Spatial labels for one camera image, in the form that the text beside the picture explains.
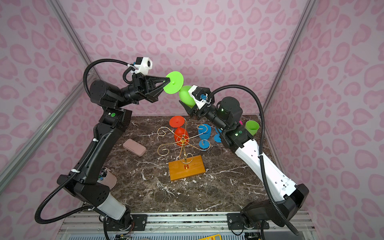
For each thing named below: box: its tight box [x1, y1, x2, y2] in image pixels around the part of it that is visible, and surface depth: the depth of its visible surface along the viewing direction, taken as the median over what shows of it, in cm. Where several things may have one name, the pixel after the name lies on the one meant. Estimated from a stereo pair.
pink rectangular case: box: [122, 138, 147, 157], surface depth 100 cm
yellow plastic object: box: [199, 234, 222, 240], surface depth 70 cm
